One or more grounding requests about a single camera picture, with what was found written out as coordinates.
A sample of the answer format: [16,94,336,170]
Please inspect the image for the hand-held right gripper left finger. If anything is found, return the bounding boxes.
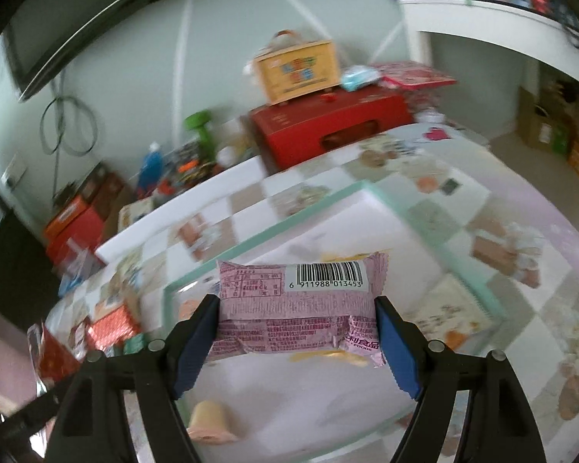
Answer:
[43,294,221,463]

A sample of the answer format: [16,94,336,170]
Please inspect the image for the black wall television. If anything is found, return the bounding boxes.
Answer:
[4,0,232,102]

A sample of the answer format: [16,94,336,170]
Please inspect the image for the black cabinet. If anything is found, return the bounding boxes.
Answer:
[0,210,63,300]

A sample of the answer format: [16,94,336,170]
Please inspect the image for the white and yellow card box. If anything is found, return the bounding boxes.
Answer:
[118,200,155,227]

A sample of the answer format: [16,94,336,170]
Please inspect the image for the red patterned snack packet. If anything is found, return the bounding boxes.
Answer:
[87,306,143,348]

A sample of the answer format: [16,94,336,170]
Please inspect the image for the green dumbbell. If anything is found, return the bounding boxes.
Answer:
[183,112,218,155]

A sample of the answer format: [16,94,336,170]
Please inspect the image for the white wall socket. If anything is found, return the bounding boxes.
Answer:
[2,153,29,188]

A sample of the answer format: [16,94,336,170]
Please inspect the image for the light blue tissue pack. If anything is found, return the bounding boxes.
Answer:
[342,66,383,92]

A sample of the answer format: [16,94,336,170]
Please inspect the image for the white box lid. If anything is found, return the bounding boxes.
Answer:
[95,155,271,264]

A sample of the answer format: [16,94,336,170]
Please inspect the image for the pink snack packet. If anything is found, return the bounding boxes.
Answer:
[207,251,391,370]

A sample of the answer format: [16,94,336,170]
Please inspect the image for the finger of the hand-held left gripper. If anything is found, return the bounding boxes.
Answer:
[0,390,61,432]

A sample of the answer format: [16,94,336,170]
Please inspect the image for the clear plastic box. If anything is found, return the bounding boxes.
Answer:
[53,238,104,277]

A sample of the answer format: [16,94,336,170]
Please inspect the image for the red patterned flat box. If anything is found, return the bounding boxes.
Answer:
[376,60,457,90]

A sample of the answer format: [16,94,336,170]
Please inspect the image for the brown cardboard box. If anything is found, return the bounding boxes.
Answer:
[517,84,572,152]

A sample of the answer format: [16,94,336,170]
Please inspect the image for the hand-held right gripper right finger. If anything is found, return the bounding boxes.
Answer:
[374,295,548,463]

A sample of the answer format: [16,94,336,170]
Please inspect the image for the tan carry box with handle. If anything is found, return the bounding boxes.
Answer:
[245,30,341,106]

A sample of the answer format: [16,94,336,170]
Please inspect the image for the pile of small colourful toys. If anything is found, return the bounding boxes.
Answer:
[166,147,213,186]

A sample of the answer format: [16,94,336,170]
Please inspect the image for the black coiled cable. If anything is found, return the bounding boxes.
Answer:
[41,70,98,203]

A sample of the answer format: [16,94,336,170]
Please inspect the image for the orange flat box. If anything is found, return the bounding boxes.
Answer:
[43,198,102,242]

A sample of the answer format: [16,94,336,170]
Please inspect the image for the large red flat box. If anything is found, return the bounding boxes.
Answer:
[46,207,108,267]

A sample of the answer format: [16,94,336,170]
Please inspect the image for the teal shallow cardboard box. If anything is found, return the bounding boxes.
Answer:
[163,181,507,463]

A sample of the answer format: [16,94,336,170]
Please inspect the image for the yellow clear snack packet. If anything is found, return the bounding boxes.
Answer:
[289,250,367,365]

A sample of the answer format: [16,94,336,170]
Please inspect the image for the golden yellow snack packet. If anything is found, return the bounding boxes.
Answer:
[188,399,239,445]

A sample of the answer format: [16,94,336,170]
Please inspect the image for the blue plastic bottle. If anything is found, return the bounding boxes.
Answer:
[137,142,167,198]

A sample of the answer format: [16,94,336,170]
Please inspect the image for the red gift box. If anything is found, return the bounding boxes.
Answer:
[248,91,413,172]

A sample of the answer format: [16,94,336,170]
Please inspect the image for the dark brown box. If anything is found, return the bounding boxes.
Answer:
[80,164,131,218]

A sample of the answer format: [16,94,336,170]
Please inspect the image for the white shelf unit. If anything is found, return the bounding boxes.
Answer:
[398,0,579,140]

